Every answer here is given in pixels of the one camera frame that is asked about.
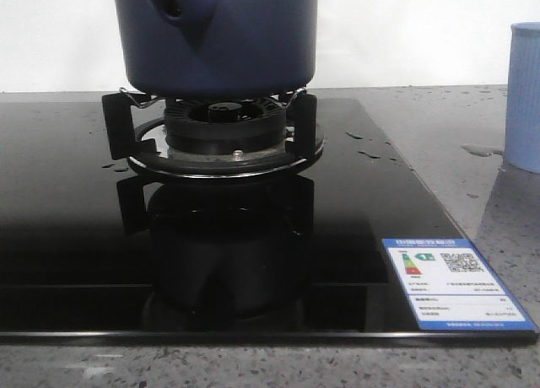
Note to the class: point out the light blue ribbed cup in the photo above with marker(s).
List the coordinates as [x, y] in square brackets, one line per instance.
[522, 111]

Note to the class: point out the black right gas burner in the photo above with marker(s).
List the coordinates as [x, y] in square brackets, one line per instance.
[215, 139]

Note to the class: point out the blue white energy label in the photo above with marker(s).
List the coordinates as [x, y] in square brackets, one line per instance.
[450, 287]

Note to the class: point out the dark blue saucepan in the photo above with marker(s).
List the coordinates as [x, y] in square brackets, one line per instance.
[218, 49]

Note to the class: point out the black glass gas stove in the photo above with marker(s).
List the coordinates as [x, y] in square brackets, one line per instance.
[91, 252]

